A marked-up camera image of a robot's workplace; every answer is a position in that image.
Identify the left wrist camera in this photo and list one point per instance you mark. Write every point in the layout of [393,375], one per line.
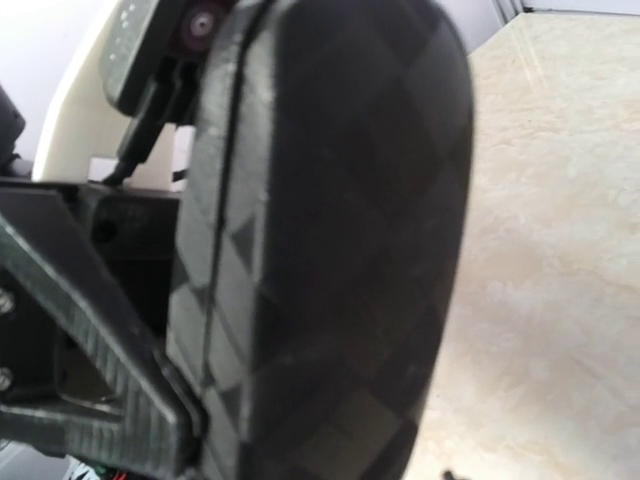
[133,80]

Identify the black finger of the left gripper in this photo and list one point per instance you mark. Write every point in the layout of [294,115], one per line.
[88,377]

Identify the black oval glasses case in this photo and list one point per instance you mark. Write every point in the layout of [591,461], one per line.
[319,234]

